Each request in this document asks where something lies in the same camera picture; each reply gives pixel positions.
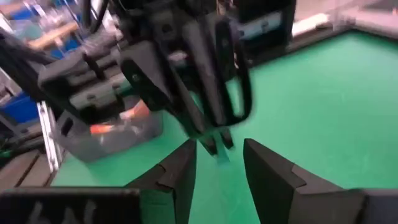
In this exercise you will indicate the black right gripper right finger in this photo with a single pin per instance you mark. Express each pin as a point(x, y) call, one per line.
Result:
point(280, 193)

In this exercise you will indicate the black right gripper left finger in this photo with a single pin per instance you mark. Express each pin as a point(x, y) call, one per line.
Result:
point(177, 186)

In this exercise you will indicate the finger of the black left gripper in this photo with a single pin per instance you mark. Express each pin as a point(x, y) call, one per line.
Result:
point(205, 62)
point(149, 77)

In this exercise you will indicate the clear plastic bin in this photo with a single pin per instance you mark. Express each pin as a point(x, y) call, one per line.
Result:
point(102, 146)

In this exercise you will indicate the tan wooden plank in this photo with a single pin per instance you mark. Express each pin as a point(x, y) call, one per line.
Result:
point(53, 35)

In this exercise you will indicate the blue plastic crate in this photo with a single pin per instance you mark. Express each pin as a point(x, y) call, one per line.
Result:
point(18, 109)

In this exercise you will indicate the silver aluminium frame post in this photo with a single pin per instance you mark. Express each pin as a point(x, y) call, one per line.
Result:
point(49, 137)

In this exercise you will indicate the black frame strut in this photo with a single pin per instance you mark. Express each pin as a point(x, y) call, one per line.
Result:
point(18, 68)

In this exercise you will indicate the black table border frame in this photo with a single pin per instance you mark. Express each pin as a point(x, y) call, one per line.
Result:
point(311, 43)

